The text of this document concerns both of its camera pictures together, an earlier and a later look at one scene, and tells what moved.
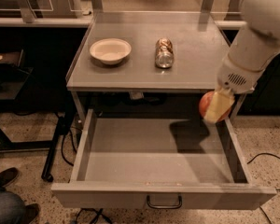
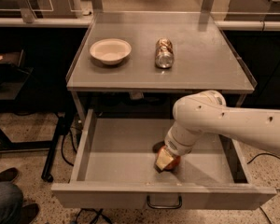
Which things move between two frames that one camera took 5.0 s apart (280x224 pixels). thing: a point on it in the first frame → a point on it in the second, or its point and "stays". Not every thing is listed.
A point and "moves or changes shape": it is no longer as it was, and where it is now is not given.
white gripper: (234, 77) → (176, 147)
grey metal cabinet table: (150, 51) stays
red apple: (204, 104) moves or changes shape
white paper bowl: (110, 50) stays
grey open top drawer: (161, 163) stays
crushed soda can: (163, 53) stays
